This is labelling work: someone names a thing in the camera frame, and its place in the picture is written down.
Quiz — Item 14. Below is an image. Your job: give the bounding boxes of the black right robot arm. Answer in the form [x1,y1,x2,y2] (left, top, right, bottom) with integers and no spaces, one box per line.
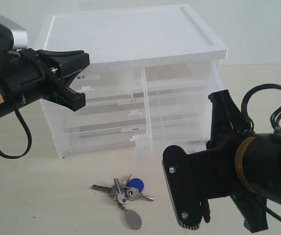
[207,84,281,233]

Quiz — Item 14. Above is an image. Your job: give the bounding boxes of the key bunch with blue tag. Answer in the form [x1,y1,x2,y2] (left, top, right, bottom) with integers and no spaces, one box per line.
[91,175,154,230]

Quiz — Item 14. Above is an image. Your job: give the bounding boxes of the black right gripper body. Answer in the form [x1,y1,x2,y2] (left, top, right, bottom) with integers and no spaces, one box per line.
[205,127,268,233]

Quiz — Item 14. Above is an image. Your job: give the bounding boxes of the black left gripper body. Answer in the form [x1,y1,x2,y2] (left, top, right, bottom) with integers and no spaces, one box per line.
[2,48,86,111]

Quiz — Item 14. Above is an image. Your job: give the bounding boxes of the clear bottom wide drawer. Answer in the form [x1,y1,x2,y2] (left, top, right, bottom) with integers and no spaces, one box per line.
[53,126,146,158]

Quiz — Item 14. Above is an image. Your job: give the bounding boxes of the clear wide drawer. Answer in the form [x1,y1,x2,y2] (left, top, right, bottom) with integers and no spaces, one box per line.
[53,126,146,158]
[40,98,147,134]

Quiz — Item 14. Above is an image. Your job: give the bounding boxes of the black ribbon cable loop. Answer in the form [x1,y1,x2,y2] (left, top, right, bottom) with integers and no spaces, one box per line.
[240,84,281,134]

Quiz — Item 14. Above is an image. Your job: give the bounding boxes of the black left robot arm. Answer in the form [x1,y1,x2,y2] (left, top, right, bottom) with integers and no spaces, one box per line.
[0,48,90,118]

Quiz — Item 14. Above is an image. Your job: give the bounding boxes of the clear middle wide drawer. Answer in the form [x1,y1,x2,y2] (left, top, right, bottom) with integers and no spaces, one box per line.
[40,98,147,134]

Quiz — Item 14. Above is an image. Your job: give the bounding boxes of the black left camera cable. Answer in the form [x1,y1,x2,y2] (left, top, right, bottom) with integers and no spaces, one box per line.
[0,102,32,164]

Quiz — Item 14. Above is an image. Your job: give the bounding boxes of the white plastic drawer cabinet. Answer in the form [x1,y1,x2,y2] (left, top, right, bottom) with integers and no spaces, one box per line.
[34,3,229,159]

